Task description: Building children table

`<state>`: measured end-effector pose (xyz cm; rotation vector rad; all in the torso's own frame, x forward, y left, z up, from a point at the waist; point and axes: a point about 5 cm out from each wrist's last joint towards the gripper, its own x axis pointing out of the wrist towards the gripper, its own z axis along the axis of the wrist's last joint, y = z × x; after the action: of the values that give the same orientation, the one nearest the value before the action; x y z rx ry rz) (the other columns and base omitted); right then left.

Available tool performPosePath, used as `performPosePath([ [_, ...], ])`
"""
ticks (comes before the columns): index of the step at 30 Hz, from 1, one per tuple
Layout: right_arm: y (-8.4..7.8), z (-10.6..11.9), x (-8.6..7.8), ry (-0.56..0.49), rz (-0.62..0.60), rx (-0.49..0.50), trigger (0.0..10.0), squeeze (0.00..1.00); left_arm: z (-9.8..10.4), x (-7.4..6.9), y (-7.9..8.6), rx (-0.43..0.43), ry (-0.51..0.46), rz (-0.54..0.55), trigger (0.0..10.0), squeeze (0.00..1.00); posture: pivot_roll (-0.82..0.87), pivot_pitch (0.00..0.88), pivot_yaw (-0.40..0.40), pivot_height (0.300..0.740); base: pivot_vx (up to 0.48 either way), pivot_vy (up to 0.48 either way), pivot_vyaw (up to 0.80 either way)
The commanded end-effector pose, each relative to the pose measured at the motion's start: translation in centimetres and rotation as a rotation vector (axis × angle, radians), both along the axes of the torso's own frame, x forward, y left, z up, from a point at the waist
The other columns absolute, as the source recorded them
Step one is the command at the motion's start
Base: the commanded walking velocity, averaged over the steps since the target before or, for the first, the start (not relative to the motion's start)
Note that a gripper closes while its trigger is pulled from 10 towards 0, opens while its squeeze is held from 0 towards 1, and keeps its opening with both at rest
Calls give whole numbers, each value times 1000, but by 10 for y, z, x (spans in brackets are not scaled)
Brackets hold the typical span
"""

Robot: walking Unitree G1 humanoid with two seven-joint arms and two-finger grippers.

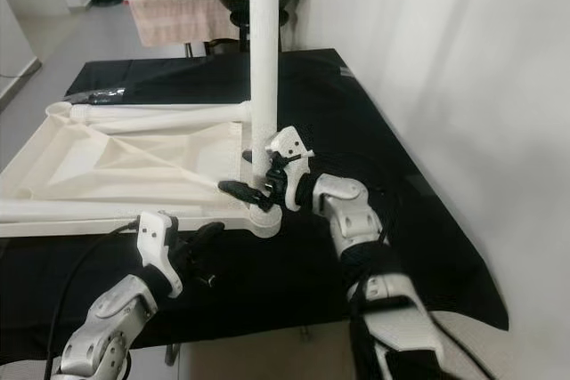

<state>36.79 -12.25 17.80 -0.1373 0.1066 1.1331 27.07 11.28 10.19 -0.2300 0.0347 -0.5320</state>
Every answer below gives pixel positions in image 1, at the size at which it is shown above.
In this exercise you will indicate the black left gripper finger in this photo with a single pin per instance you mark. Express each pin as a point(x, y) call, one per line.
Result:
point(207, 234)

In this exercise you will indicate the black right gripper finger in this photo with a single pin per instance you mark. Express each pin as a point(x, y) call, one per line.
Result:
point(242, 192)
point(248, 157)

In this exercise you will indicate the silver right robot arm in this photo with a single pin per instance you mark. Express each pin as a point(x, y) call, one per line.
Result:
point(347, 211)

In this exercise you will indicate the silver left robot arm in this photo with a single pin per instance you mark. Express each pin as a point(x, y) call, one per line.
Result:
point(107, 327)

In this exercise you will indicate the white plastic table top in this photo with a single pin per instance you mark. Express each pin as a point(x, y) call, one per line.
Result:
point(142, 153)

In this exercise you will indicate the grey tape patch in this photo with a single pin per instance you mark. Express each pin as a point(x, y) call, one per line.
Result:
point(346, 72)

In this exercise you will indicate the black tablecloth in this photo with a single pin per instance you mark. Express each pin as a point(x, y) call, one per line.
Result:
point(410, 246)

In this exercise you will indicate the clear tape strip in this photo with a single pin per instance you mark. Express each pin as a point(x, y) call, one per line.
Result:
point(102, 95)

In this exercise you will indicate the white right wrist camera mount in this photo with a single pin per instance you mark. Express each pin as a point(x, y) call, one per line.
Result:
point(287, 144)

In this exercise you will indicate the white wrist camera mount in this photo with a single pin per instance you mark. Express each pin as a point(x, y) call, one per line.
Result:
point(287, 144)
point(156, 238)

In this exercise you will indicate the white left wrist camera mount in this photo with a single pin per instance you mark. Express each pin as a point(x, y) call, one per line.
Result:
point(156, 238)

